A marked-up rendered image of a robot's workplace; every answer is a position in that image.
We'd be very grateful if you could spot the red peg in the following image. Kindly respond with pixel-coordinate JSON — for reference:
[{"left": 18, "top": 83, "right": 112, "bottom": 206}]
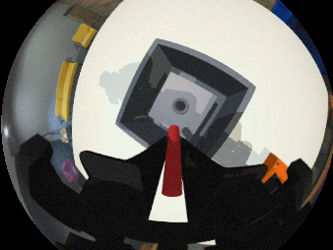
[{"left": 162, "top": 124, "right": 182, "bottom": 197}]

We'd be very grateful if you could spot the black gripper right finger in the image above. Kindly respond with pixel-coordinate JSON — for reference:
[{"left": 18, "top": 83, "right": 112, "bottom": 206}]
[{"left": 179, "top": 138, "right": 269, "bottom": 221}]

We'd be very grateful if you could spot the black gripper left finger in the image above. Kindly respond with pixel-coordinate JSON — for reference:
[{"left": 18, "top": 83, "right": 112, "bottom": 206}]
[{"left": 79, "top": 136, "right": 167, "bottom": 219}]

